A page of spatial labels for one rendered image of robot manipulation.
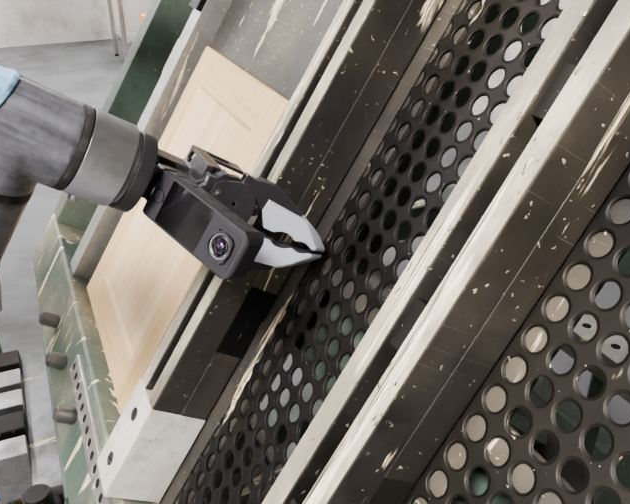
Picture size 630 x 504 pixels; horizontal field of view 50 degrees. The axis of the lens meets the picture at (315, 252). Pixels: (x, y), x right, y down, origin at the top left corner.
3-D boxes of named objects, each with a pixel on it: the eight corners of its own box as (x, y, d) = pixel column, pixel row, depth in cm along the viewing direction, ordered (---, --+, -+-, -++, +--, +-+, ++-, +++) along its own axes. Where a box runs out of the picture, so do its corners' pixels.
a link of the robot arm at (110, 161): (101, 120, 52) (59, 211, 54) (155, 144, 55) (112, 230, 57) (90, 97, 58) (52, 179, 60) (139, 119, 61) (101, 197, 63)
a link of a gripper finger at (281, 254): (304, 234, 73) (231, 203, 68) (326, 258, 68) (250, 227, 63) (290, 258, 73) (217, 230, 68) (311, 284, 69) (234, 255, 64)
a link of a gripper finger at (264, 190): (304, 196, 66) (227, 161, 61) (311, 202, 64) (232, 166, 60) (281, 237, 67) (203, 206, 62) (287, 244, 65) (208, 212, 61)
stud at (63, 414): (70, 417, 100) (50, 414, 99) (77, 404, 100) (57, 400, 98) (72, 428, 98) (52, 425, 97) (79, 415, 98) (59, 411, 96)
